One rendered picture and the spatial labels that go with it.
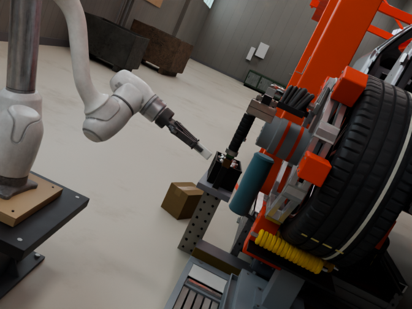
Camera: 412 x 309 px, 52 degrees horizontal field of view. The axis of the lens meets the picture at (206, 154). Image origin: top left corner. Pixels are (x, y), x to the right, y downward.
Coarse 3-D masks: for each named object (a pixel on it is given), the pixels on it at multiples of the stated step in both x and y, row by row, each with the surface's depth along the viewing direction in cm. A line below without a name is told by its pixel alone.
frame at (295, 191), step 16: (336, 80) 139; (320, 96) 165; (336, 112) 137; (320, 128) 128; (336, 128) 129; (288, 176) 179; (272, 192) 171; (288, 192) 133; (304, 192) 132; (272, 208) 145; (288, 208) 140
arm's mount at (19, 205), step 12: (36, 180) 160; (24, 192) 148; (36, 192) 152; (48, 192) 155; (60, 192) 162; (0, 204) 135; (12, 204) 138; (24, 204) 141; (36, 204) 144; (0, 216) 132; (12, 216) 131; (24, 216) 137
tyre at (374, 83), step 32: (384, 96) 131; (352, 128) 125; (384, 128) 125; (352, 160) 123; (384, 160) 122; (320, 192) 126; (352, 192) 124; (288, 224) 150; (320, 224) 132; (352, 224) 127; (384, 224) 124; (320, 256) 148; (352, 256) 135
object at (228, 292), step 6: (234, 276) 194; (228, 282) 188; (234, 282) 192; (228, 288) 180; (234, 288) 187; (228, 294) 180; (222, 300) 178; (228, 300) 176; (222, 306) 169; (228, 306) 172
